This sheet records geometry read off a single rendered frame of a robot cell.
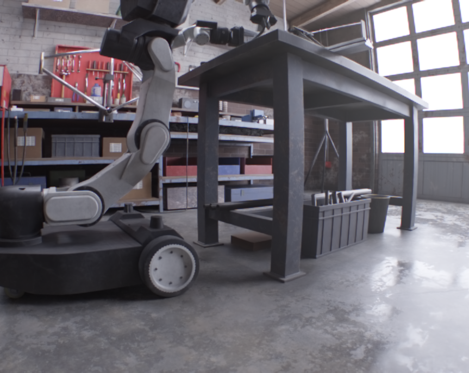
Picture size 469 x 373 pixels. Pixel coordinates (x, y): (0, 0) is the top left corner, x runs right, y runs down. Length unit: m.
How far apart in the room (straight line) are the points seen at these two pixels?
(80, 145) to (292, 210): 1.82
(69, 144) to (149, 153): 1.46
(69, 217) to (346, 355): 0.89
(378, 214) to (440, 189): 2.32
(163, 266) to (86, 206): 0.32
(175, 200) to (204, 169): 1.24
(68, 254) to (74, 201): 0.19
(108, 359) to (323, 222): 1.05
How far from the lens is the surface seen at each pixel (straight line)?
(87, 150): 2.49
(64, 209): 1.03
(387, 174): 4.45
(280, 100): 1.11
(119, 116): 2.50
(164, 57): 1.18
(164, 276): 0.97
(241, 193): 3.11
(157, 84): 1.16
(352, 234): 1.63
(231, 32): 1.45
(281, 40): 1.04
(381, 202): 1.93
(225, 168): 2.95
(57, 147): 2.48
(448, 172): 4.14
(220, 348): 0.74
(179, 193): 2.74
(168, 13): 1.25
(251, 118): 3.16
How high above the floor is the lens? 0.43
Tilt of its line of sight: 4 degrees down
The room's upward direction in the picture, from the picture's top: straight up
